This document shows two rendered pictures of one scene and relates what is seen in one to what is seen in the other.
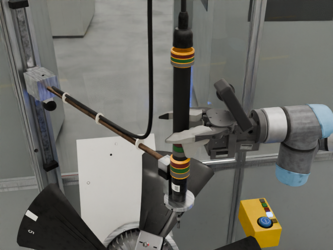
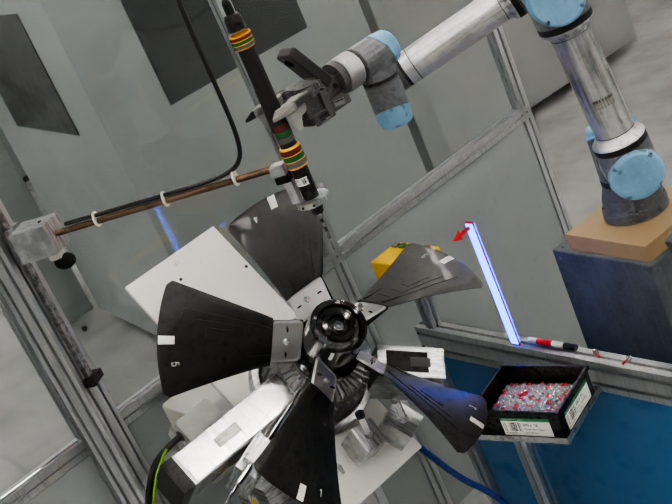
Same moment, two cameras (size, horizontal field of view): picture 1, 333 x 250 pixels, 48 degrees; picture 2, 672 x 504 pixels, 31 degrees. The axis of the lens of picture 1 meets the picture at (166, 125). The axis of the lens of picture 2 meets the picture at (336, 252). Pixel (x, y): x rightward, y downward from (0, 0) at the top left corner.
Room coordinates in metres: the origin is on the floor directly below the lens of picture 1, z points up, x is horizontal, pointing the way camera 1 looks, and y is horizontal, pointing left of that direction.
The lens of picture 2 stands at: (-1.41, 0.85, 2.24)
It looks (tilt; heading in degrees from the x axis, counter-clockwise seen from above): 22 degrees down; 337
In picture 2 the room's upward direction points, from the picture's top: 24 degrees counter-clockwise
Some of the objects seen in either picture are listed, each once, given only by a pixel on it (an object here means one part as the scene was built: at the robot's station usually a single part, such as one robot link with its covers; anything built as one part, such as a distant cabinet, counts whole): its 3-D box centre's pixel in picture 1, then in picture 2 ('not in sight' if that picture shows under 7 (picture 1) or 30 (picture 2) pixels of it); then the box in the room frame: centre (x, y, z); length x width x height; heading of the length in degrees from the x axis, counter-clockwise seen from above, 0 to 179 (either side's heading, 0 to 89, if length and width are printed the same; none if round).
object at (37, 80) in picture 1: (40, 83); (37, 238); (1.10, 0.40, 1.54); 0.10 x 0.07 x 0.08; 44
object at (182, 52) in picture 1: (182, 57); (242, 40); (0.65, -0.03, 1.80); 0.04 x 0.04 x 0.03
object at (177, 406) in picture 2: not in sight; (201, 416); (1.20, 0.25, 0.91); 0.17 x 0.16 x 0.11; 9
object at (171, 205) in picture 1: (176, 183); (299, 182); (0.66, -0.02, 1.50); 0.09 x 0.07 x 0.10; 44
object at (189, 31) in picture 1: (181, 125); (273, 110); (0.65, -0.03, 1.65); 0.04 x 0.04 x 0.46
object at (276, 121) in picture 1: (268, 124); (343, 73); (0.69, -0.22, 1.64); 0.08 x 0.05 x 0.08; 9
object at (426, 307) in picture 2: not in sight; (425, 305); (1.00, -0.34, 0.92); 0.03 x 0.03 x 0.12; 9
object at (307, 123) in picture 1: (303, 123); (372, 57); (0.69, -0.30, 1.63); 0.11 x 0.08 x 0.09; 99
